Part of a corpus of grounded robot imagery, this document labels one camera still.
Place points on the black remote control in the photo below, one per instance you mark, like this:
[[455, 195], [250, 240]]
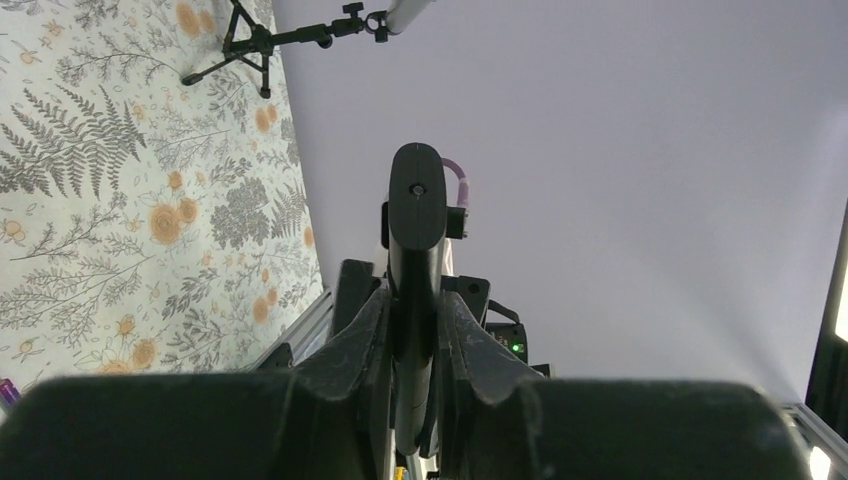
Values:
[[417, 218]]

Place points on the floral patterned table mat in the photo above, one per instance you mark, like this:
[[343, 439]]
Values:
[[146, 226]]

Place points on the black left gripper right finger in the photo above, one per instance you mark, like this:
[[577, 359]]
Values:
[[587, 429]]

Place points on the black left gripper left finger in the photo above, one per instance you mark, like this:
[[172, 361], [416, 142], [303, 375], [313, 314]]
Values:
[[210, 426]]

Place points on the black microphone tripod stand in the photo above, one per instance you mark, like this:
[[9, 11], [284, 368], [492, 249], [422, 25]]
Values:
[[253, 44]]

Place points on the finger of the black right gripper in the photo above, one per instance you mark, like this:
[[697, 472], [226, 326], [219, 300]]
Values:
[[342, 400], [477, 358]]

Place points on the purple battery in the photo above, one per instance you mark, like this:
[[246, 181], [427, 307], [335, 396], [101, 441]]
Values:
[[9, 393]]

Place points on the grey microphone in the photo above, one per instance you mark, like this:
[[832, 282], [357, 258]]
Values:
[[402, 13]]

